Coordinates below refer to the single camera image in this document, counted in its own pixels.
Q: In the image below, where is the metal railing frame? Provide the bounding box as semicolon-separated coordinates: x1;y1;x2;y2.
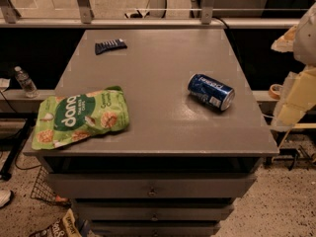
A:
1;0;301;29

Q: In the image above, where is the dark blue snack bar wrapper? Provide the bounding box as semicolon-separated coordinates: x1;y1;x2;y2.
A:
95;39;127;55

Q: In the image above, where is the yellow metal stand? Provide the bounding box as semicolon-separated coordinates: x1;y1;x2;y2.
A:
275;121;316;170

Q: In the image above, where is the white shoe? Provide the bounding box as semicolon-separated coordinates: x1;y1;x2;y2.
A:
0;190;14;208

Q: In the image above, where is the grey drawer cabinet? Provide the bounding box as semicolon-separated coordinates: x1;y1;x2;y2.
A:
37;30;277;237

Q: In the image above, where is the brown snack bag on floor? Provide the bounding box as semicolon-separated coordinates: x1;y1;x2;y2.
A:
29;209;82;237

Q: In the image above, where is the clear plastic water bottle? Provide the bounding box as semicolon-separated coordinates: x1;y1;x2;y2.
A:
14;66;39;98

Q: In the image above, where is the wire mesh basket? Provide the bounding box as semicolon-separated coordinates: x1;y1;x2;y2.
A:
31;167;70;206

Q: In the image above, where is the blue pepsi can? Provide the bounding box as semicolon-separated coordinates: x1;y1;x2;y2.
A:
188;74;235;112

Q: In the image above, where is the black cable on floor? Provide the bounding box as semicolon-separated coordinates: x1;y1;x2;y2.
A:
0;91;42;171

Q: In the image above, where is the roll of tan tape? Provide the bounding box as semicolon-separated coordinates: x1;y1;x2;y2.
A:
269;84;282;100

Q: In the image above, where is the top drawer knob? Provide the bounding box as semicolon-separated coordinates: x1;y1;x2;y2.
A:
147;188;157;197

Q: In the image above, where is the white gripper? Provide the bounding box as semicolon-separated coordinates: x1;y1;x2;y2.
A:
271;3;316;126

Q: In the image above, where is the green dang chips bag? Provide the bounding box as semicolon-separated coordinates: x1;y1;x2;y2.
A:
32;86;129;150

